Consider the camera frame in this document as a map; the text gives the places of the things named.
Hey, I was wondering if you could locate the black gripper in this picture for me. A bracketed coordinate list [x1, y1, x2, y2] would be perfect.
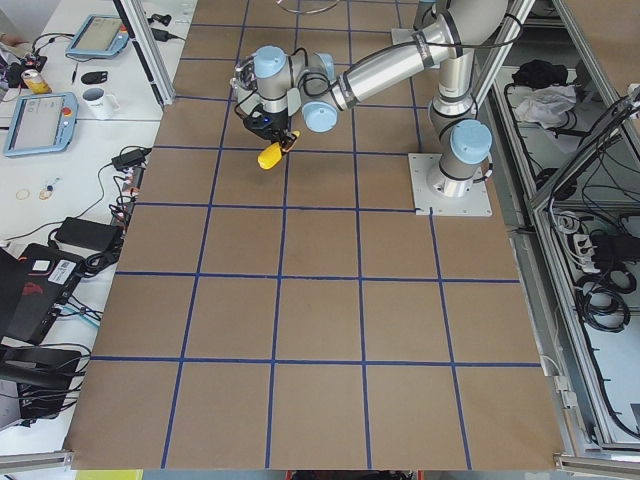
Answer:
[243, 110, 300, 153]

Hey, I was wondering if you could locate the yellow corn cob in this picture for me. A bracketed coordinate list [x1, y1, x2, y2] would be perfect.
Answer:
[257, 143, 288, 170]

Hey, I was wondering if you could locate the glass pot lid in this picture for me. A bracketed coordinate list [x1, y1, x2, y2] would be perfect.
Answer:
[275, 0, 341, 15]

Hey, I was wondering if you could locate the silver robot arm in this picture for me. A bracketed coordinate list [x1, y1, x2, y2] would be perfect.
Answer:
[231, 1, 508, 198]

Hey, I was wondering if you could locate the pale green cooking pot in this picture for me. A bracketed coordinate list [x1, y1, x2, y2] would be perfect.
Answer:
[230, 54, 258, 102]

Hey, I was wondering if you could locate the power strip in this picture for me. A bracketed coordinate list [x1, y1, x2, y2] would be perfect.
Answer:
[109, 165, 146, 227]

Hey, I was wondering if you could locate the black power adapter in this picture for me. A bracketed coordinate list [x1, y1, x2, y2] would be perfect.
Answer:
[111, 147, 152, 171]

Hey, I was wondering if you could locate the brown paper table mat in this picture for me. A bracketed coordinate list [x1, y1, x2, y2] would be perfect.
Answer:
[65, 1, 562, 471]

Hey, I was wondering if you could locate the white mug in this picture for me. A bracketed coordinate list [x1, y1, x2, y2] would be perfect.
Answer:
[82, 87, 120, 120]

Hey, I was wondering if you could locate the large black power brick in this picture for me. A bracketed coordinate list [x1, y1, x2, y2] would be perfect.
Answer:
[54, 217, 123, 252]

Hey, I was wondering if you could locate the far teach pendant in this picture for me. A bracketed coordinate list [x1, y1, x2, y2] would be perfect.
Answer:
[66, 14, 129, 59]

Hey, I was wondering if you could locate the teach pendant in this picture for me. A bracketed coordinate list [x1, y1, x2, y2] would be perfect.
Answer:
[66, 14, 129, 59]
[3, 92, 78, 157]

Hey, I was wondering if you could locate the near teach pendant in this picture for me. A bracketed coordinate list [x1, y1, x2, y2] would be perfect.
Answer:
[3, 92, 78, 157]

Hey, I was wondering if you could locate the yellow drink can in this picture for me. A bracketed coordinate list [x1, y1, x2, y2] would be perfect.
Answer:
[21, 69, 52, 95]

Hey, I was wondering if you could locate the white crumpled cloth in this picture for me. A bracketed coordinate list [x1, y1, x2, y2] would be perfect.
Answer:
[514, 85, 577, 129]

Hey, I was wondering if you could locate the black laptop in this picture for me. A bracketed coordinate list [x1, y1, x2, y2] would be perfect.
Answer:
[1, 243, 84, 345]

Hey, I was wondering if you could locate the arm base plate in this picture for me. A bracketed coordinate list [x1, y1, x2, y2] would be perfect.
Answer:
[408, 153, 492, 217]
[391, 28, 417, 51]

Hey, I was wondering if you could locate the aluminium frame post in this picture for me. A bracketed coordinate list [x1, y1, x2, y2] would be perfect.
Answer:
[113, 0, 175, 108]

